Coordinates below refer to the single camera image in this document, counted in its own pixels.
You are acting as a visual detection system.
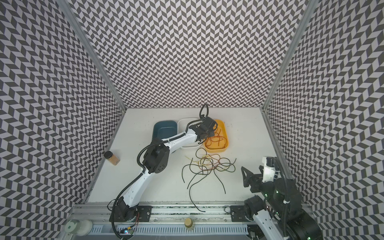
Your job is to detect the red cable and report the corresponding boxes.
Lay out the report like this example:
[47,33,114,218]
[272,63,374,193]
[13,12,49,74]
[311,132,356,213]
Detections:
[204,128,228,149]

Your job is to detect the cable pile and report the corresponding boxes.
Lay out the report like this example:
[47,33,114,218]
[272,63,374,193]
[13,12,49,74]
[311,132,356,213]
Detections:
[181,146,238,213]

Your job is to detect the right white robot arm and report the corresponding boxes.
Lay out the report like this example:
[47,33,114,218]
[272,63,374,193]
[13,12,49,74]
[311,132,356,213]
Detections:
[241,157,324,240]

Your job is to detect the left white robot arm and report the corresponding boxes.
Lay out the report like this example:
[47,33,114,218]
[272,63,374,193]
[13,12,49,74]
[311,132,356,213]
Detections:
[109,104,218,224]

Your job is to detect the yellow tray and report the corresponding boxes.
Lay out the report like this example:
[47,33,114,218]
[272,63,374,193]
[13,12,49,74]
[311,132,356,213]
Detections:
[204,120,229,154]

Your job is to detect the white tray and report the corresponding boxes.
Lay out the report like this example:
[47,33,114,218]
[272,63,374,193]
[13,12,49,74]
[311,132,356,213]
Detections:
[178,118,202,150]

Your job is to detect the dark teal tray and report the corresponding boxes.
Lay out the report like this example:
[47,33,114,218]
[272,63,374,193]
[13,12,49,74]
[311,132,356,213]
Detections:
[152,120,178,140]

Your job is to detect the brass knob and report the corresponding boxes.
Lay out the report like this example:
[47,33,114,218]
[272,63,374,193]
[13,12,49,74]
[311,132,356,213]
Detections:
[184,218,194,229]

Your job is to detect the left spice jar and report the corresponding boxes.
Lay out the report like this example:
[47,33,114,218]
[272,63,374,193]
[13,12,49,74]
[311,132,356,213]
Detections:
[104,151,120,166]

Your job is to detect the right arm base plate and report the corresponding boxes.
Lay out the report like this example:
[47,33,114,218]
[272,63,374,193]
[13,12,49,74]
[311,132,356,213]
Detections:
[230,205,249,223]

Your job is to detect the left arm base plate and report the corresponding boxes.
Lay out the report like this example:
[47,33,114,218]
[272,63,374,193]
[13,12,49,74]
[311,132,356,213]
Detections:
[119,206,153,222]

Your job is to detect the aluminium front rail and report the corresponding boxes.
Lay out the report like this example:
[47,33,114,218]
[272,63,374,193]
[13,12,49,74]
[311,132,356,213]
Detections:
[68,202,313,225]

